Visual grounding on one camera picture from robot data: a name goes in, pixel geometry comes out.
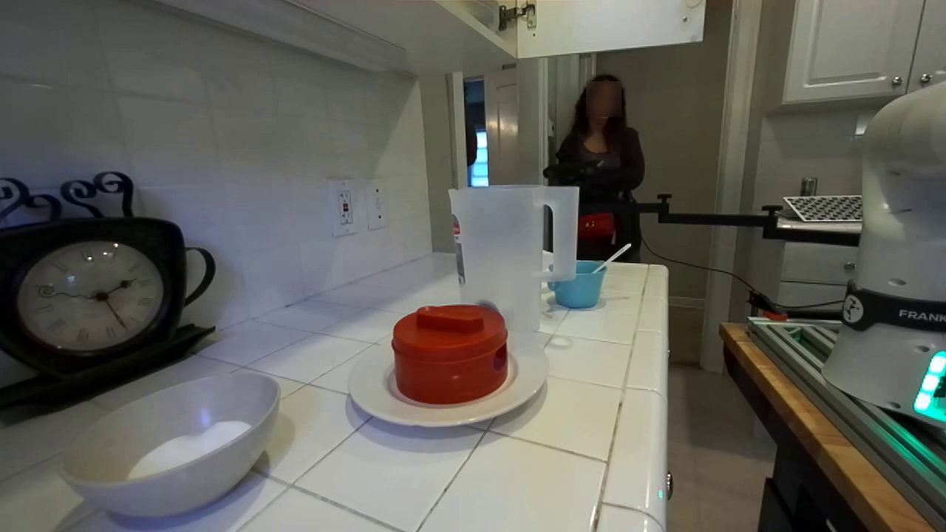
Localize white interior door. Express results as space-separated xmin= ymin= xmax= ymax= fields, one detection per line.
xmin=481 ymin=65 xmax=551 ymax=188

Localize red lidded container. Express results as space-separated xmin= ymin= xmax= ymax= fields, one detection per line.
xmin=390 ymin=300 xmax=511 ymax=406

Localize grey grid rack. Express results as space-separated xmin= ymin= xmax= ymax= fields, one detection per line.
xmin=781 ymin=192 xmax=866 ymax=226

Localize white drawer cabinet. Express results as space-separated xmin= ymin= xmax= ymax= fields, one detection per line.
xmin=749 ymin=232 xmax=864 ymax=318

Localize translucent plastic pitcher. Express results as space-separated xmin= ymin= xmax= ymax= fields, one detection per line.
xmin=447 ymin=183 xmax=582 ymax=361

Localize dark haired person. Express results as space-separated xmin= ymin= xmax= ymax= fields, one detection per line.
xmin=542 ymin=69 xmax=650 ymax=262

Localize white wall cabinets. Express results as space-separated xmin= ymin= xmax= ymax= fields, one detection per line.
xmin=779 ymin=0 xmax=946 ymax=108

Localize white ceramic bowl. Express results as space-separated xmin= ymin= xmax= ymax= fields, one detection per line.
xmin=59 ymin=367 xmax=285 ymax=522

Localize dark glass bottle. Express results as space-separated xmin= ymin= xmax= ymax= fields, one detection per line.
xmin=0 ymin=170 xmax=218 ymax=409

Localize red object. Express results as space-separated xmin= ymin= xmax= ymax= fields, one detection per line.
xmin=579 ymin=210 xmax=622 ymax=244

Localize black camera boom stand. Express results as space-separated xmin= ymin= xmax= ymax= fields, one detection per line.
xmin=634 ymin=192 xmax=866 ymax=248

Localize white cupboard door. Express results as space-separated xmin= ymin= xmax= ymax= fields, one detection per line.
xmin=511 ymin=0 xmax=711 ymax=58

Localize wooden table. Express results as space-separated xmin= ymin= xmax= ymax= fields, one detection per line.
xmin=718 ymin=318 xmax=940 ymax=532

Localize white plastic spoon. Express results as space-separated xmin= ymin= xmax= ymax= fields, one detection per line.
xmin=588 ymin=238 xmax=635 ymax=276

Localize teal measuring cup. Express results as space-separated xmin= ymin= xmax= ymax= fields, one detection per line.
xmin=551 ymin=257 xmax=611 ymax=312

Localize grey metal base plate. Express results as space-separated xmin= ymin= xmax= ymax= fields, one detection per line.
xmin=749 ymin=312 xmax=946 ymax=517

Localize white round plate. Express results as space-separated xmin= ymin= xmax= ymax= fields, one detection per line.
xmin=345 ymin=341 xmax=552 ymax=432

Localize metal cupboard hinge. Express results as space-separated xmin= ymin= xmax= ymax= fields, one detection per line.
xmin=498 ymin=0 xmax=542 ymax=31

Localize white upper cupboard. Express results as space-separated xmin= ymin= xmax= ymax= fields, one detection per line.
xmin=144 ymin=0 xmax=521 ymax=77

